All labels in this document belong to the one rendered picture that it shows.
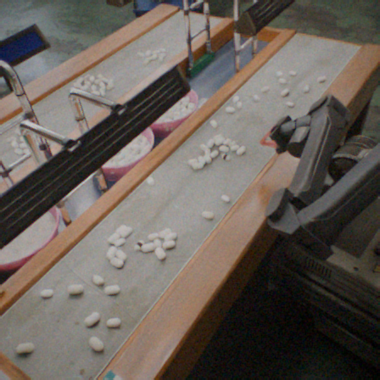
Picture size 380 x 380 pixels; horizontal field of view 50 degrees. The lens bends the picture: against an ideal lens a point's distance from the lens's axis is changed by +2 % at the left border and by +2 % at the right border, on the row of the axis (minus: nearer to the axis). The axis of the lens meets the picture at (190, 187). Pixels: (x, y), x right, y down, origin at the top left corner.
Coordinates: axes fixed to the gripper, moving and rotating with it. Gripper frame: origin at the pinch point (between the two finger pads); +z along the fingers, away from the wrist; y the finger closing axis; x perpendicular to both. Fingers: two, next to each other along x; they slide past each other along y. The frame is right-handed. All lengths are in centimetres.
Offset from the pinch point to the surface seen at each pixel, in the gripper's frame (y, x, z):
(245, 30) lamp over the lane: -24.8, -27.9, 3.5
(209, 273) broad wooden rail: 41.6, 12.3, 0.4
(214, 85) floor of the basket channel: -46, -16, 49
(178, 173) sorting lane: 13.9, -5.0, 25.2
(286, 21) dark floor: -262, -3, 140
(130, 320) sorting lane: 61, 8, 10
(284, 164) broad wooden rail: -4.5, 11.2, 1.8
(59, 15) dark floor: -177, -141, 306
